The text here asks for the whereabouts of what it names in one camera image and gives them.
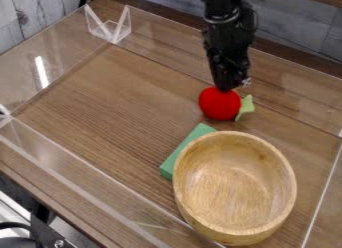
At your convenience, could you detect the wooden bowl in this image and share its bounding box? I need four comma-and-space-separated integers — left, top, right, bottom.
172, 131, 298, 246

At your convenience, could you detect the green rectangular block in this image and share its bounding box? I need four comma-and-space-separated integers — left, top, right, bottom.
158, 122, 218, 182

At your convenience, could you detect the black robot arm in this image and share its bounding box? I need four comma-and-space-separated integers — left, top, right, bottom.
202, 0, 258, 92

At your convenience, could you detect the black cable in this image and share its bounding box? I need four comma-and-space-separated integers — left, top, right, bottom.
0, 221, 45, 248

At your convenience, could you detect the black clamp under table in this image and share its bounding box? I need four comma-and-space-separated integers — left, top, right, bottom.
31, 211, 68, 248

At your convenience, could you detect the clear acrylic enclosure wall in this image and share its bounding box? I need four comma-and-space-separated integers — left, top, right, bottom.
0, 4, 342, 248

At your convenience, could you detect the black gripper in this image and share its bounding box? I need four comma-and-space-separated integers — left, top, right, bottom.
202, 10, 258, 92

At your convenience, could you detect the red plush strawberry fruit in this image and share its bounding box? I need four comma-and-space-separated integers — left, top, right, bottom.
198, 87, 255, 121

